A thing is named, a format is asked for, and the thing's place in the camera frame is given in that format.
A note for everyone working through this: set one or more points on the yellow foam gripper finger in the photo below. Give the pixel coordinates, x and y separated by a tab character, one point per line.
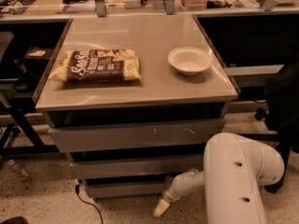
161	207

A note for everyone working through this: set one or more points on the grey drawer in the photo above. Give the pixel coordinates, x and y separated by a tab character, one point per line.
101	190
136	167
135	135

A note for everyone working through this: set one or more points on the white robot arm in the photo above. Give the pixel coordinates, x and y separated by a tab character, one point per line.
234	169

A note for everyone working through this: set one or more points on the grey drawer cabinet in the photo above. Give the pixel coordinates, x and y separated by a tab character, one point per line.
164	94

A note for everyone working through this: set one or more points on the plastic bottle on floor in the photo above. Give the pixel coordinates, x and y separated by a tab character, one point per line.
17	170

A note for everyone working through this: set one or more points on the white paper bowl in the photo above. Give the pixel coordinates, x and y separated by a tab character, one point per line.
190	61

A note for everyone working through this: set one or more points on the black office chair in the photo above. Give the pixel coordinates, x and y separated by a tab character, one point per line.
281	94

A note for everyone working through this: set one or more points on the brown yellow snack bag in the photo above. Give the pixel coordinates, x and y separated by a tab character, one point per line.
97	65

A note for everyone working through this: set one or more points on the black desk frame left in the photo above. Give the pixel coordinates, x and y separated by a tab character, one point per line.
21	123

